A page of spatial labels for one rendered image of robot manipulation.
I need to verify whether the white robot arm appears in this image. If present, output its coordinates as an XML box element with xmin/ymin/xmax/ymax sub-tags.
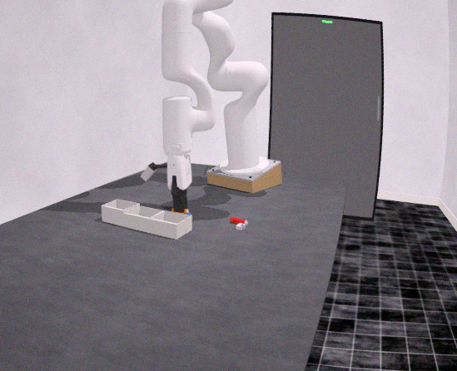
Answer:
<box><xmin>161</xmin><ymin>0</ymin><xmax>269</xmax><ymax>176</ymax></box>

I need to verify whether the white three-compartment bin rack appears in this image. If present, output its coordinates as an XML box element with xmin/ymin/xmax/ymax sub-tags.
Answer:
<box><xmin>102</xmin><ymin>199</ymin><xmax>191</xmax><ymax>240</ymax></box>

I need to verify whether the red aa battery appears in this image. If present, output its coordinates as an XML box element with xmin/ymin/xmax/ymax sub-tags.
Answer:
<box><xmin>231</xmin><ymin>217</ymin><xmax>248</xmax><ymax>225</ymax></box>

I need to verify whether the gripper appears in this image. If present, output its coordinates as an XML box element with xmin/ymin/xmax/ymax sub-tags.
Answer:
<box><xmin>165</xmin><ymin>151</ymin><xmax>192</xmax><ymax>213</ymax></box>

